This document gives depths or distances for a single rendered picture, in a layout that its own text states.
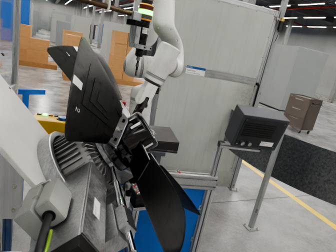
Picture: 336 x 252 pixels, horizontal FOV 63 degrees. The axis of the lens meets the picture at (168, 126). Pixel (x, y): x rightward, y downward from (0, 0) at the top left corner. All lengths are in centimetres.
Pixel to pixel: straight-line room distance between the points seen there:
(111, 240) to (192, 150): 247
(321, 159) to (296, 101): 528
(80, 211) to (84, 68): 28
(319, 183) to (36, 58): 897
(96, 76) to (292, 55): 1008
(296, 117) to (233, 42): 495
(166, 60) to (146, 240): 101
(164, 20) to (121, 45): 780
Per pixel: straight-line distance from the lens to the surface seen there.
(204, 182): 149
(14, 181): 83
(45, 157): 79
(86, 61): 60
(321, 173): 248
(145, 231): 161
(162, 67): 108
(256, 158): 269
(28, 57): 1001
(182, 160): 306
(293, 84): 1064
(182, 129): 292
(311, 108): 757
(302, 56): 1065
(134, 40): 85
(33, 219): 58
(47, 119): 129
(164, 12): 117
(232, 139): 143
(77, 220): 56
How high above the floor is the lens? 147
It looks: 16 degrees down
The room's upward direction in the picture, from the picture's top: 11 degrees clockwise
